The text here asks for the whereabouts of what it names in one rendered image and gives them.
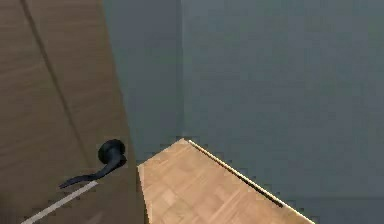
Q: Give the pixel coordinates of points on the brown wooden room door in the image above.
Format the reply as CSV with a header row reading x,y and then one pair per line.
x,y
40,100

